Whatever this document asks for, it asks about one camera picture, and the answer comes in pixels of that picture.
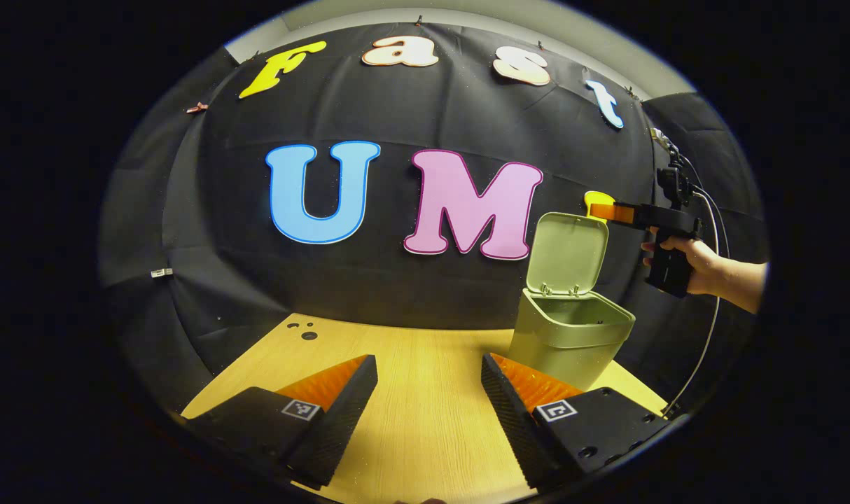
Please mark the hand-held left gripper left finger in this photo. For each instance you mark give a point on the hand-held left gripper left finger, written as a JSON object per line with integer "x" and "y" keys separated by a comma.
{"x": 344, "y": 423}

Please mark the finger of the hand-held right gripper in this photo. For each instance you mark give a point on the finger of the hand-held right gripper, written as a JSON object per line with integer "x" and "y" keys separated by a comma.
{"x": 617, "y": 212}

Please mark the black backdrop cloth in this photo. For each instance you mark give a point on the black backdrop cloth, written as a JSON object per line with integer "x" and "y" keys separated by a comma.
{"x": 397, "y": 266}

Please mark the wooden desktop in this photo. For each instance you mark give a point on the wooden desktop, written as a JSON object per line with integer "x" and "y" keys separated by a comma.
{"x": 418, "y": 392}

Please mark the red cloth clip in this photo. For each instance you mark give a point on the red cloth clip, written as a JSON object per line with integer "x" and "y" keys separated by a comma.
{"x": 196, "y": 108}

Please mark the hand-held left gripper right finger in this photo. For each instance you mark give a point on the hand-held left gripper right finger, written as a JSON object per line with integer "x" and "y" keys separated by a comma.
{"x": 516, "y": 434}

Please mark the green desktop garbage bin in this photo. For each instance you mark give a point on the green desktop garbage bin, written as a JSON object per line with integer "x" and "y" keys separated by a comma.
{"x": 565, "y": 336}

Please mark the white cloth clip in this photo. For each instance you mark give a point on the white cloth clip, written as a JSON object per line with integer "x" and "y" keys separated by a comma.
{"x": 161, "y": 272}

